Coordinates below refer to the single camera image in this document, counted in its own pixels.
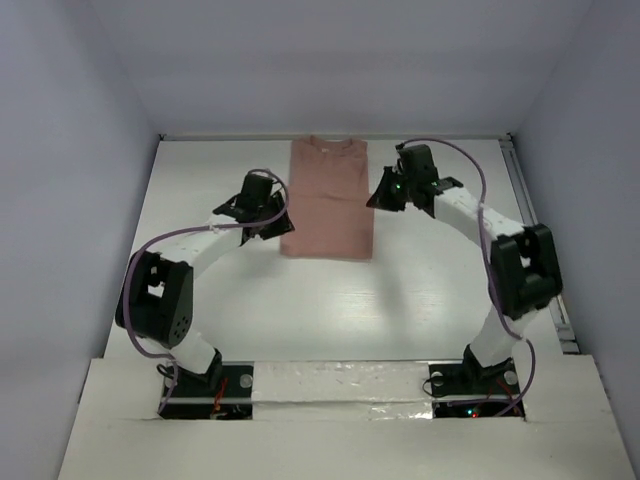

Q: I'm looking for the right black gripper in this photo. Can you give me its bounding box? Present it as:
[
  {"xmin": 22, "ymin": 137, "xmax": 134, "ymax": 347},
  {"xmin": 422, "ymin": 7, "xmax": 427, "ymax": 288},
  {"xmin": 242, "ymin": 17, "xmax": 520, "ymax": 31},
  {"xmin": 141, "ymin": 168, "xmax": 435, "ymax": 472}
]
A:
[{"xmin": 366, "ymin": 167, "xmax": 416, "ymax": 213}]

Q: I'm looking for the pink printed t-shirt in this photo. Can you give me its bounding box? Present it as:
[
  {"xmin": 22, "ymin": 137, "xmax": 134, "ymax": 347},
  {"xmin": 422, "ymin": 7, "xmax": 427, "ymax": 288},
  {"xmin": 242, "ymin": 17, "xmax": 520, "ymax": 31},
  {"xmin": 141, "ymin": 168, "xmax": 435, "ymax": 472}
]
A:
[{"xmin": 280, "ymin": 135, "xmax": 374, "ymax": 261}]

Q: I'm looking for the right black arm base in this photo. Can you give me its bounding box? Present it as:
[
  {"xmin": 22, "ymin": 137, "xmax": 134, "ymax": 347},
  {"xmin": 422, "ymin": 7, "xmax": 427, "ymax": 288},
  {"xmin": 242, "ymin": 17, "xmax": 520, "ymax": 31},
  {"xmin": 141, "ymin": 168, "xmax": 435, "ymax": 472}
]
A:
[{"xmin": 422, "ymin": 346, "xmax": 525, "ymax": 419}]

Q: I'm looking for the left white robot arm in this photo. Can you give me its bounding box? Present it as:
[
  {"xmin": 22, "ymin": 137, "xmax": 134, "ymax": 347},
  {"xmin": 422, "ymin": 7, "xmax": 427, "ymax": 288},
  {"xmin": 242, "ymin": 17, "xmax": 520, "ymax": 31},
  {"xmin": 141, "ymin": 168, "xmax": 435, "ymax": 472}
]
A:
[{"xmin": 115, "ymin": 186, "xmax": 294, "ymax": 395}]

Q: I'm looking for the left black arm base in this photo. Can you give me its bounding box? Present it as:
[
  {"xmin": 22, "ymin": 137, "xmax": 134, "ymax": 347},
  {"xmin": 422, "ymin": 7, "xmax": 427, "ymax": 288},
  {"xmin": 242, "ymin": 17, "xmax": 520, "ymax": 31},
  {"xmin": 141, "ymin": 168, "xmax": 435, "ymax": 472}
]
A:
[{"xmin": 157, "ymin": 363, "xmax": 254, "ymax": 420}]

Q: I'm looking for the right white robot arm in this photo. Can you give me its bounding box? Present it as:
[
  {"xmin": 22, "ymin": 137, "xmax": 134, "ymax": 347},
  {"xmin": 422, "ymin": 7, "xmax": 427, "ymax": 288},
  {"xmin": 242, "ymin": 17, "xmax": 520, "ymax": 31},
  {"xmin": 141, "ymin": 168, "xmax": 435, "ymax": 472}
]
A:
[{"xmin": 367, "ymin": 166, "xmax": 562, "ymax": 392}]

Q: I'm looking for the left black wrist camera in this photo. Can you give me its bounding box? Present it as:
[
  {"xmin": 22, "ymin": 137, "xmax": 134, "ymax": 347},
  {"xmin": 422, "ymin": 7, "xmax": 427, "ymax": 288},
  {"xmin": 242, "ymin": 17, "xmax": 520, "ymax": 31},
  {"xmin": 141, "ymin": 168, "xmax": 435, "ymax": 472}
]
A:
[{"xmin": 236, "ymin": 173, "xmax": 273, "ymax": 211}]

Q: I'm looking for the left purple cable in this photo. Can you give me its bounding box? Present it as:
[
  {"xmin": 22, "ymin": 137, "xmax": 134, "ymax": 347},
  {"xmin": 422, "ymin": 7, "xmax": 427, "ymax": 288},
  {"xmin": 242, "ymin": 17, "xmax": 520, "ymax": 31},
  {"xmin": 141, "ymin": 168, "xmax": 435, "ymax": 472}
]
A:
[{"xmin": 122, "ymin": 168, "xmax": 291, "ymax": 416}]

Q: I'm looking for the purple cable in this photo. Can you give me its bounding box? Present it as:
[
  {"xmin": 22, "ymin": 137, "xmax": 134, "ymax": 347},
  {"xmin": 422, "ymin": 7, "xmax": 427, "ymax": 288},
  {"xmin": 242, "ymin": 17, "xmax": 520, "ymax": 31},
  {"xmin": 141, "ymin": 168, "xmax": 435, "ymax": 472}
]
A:
[
  {"xmin": 399, "ymin": 137, "xmax": 538, "ymax": 419},
  {"xmin": 122, "ymin": 168, "xmax": 291, "ymax": 416}
]

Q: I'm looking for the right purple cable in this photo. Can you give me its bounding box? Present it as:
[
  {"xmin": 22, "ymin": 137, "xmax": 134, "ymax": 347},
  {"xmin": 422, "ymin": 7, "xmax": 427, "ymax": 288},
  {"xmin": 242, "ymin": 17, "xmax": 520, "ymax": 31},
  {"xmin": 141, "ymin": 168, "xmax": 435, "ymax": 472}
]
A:
[{"xmin": 399, "ymin": 137, "xmax": 538, "ymax": 419}]

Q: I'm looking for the aluminium rail right edge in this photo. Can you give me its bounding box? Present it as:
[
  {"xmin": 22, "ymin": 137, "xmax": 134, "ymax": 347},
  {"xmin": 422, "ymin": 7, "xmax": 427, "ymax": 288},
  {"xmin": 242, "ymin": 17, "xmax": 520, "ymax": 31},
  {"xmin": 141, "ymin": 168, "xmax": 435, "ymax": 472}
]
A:
[{"xmin": 499, "ymin": 135, "xmax": 581, "ymax": 355}]

